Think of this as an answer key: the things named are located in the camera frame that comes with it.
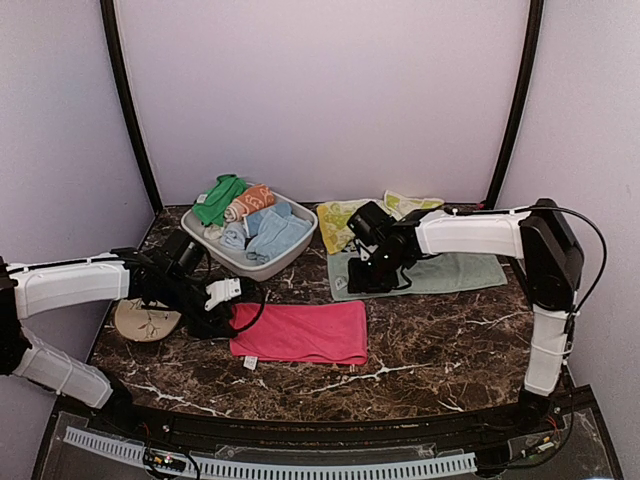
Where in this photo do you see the grey plastic basin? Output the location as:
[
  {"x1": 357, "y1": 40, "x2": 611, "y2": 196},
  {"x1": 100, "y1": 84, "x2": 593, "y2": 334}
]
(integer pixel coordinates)
[{"x1": 180, "y1": 191, "x2": 318, "y2": 282}]

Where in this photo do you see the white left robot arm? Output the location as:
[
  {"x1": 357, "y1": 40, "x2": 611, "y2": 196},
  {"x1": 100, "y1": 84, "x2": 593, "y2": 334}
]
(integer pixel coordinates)
[{"x1": 1, "y1": 230, "x2": 242, "y2": 436}]

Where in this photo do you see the black front table rail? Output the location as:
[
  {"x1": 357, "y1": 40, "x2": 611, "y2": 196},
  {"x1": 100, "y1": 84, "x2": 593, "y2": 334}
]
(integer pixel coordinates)
[{"x1": 54, "y1": 387, "x2": 596, "y2": 451}]

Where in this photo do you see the round painted ceramic plate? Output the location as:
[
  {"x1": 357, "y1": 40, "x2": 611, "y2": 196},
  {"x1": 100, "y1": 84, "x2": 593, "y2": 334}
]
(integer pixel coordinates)
[{"x1": 113, "y1": 299, "x2": 181, "y2": 343}]

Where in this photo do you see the green rolled towel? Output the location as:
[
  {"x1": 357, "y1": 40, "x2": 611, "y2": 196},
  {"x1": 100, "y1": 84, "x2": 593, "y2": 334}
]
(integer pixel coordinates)
[{"x1": 192, "y1": 174, "x2": 248, "y2": 227}]

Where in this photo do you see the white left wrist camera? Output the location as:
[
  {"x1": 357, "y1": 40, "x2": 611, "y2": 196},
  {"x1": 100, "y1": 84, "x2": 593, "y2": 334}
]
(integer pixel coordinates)
[{"x1": 204, "y1": 278, "x2": 242, "y2": 311}]

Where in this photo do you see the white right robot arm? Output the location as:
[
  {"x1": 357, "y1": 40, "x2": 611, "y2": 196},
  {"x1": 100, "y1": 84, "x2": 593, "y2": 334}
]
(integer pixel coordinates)
[{"x1": 347, "y1": 199, "x2": 584, "y2": 434}]

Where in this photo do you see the mint green panda towel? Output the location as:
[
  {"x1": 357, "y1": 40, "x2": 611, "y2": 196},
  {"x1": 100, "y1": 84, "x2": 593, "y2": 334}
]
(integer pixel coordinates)
[{"x1": 326, "y1": 251, "x2": 507, "y2": 302}]

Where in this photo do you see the black left corner post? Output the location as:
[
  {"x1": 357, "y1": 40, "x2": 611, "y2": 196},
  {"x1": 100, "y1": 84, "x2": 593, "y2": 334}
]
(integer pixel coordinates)
[{"x1": 100, "y1": 0, "x2": 164, "y2": 215}]

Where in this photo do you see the pink microfibre towel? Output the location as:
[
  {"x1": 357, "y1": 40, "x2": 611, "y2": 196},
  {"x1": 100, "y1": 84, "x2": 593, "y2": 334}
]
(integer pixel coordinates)
[{"x1": 230, "y1": 301, "x2": 368, "y2": 365}]

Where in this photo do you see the grey slotted cable duct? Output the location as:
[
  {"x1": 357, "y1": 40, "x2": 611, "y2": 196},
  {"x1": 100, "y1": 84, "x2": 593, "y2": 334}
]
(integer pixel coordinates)
[{"x1": 62, "y1": 427, "x2": 478, "y2": 479}]

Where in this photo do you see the black left camera cable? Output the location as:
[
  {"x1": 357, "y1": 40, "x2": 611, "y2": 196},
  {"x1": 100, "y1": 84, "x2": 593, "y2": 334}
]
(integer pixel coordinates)
[{"x1": 199, "y1": 244, "x2": 268, "y2": 339}]

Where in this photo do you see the small blue rolled towel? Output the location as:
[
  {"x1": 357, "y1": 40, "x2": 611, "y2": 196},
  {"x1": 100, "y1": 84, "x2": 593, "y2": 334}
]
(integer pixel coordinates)
[{"x1": 219, "y1": 222, "x2": 250, "y2": 259}]

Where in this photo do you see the yellow green patterned towel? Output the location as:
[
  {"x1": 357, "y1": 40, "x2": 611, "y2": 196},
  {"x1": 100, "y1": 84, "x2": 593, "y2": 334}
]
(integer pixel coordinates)
[{"x1": 316, "y1": 190, "x2": 444, "y2": 255}]

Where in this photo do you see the black right corner post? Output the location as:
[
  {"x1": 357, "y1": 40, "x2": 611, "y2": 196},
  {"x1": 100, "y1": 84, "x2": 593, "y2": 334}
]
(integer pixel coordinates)
[{"x1": 483, "y1": 0, "x2": 545, "y2": 209}]

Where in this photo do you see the light blue rolled towel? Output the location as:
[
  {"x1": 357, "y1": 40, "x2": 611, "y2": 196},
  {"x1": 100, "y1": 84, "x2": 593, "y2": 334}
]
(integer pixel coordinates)
[{"x1": 241, "y1": 202, "x2": 312, "y2": 265}]

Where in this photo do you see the orange rolled towel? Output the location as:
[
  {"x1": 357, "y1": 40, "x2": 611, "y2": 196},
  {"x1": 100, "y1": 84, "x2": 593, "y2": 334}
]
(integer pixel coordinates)
[{"x1": 223, "y1": 184, "x2": 275, "y2": 223}]

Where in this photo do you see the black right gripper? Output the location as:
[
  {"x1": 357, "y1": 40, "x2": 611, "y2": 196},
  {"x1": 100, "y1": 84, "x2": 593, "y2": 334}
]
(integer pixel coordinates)
[{"x1": 348, "y1": 247, "x2": 407, "y2": 293}]

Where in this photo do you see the black corner post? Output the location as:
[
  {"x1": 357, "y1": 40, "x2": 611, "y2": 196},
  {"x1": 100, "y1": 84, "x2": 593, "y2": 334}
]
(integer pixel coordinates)
[
  {"x1": 100, "y1": 0, "x2": 164, "y2": 215},
  {"x1": 483, "y1": 0, "x2": 545, "y2": 209}
]

